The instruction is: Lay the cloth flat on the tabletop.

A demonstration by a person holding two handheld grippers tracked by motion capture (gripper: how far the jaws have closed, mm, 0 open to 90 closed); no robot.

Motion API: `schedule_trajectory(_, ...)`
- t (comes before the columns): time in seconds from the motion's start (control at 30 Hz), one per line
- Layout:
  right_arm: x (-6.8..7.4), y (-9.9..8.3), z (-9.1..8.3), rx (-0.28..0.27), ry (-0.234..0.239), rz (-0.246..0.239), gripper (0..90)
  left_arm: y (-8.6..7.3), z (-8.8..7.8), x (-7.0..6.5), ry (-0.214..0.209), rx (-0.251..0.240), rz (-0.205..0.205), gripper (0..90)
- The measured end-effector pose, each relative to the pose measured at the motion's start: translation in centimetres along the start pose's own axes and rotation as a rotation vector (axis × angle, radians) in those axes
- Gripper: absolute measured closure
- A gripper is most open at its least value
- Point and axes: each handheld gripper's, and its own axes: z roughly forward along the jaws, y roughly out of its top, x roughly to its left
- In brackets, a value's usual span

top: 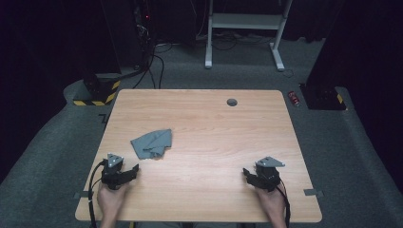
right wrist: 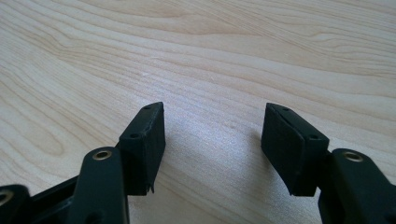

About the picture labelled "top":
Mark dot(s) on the red can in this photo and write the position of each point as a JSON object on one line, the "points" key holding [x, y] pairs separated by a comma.
{"points": [[293, 98]]}

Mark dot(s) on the person's left hand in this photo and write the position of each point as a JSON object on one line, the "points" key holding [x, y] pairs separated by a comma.
{"points": [[109, 201]]}

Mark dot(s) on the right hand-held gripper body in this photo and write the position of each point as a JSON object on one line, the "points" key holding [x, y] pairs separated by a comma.
{"points": [[268, 177]]}

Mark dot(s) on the black stand base, small yellow mark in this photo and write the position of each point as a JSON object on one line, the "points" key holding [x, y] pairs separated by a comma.
{"points": [[321, 96]]}

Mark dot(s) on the black stand base, wide hazard stripes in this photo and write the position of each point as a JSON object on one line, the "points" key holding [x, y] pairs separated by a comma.
{"points": [[99, 91]]}

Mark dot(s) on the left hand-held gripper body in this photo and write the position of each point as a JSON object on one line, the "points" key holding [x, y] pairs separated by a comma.
{"points": [[112, 175]]}

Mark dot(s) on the white metal desk frame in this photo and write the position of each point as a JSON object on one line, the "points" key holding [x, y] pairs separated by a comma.
{"points": [[244, 21]]}

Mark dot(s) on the grey round table grommet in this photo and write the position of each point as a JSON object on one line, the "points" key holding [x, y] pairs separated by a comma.
{"points": [[232, 102]]}

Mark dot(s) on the grey tape strip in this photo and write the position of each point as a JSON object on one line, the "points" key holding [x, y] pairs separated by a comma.
{"points": [[83, 194], [313, 192]]}

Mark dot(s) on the grey cloth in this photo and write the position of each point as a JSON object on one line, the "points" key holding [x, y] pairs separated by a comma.
{"points": [[152, 144]]}

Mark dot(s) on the dark equipment rack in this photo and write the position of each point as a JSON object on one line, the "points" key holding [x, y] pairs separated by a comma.
{"points": [[144, 28]]}

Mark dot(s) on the person's right hand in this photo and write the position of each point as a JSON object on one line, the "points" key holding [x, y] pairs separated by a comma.
{"points": [[272, 204]]}

